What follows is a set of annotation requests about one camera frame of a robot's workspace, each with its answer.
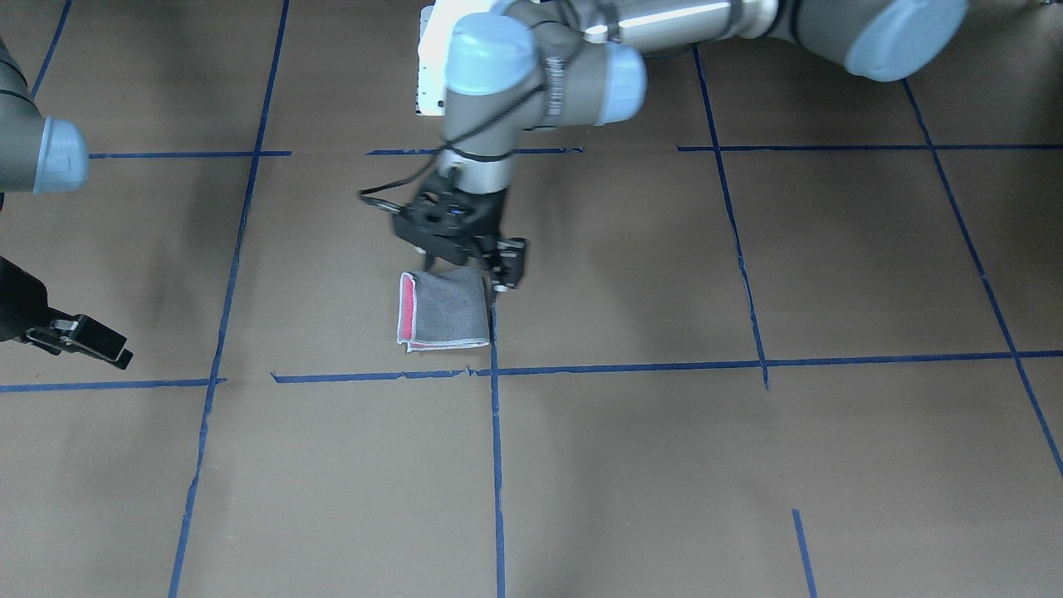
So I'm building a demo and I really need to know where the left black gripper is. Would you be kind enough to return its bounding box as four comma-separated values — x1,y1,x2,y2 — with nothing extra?
392,173,528,292

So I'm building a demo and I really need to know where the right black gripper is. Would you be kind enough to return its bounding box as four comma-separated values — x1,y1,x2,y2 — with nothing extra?
1,257,134,370

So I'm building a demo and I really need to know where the pink towel white trim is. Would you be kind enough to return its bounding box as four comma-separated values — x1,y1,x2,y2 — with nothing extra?
396,267,490,352

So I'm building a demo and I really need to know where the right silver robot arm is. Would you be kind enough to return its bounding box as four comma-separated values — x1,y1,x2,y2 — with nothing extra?
1,44,134,370

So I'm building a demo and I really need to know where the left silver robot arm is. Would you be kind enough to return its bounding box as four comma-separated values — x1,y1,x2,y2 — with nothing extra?
387,1,969,291

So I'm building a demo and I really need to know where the white mounting pedestal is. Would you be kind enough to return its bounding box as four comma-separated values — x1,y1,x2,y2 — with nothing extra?
415,1,495,117

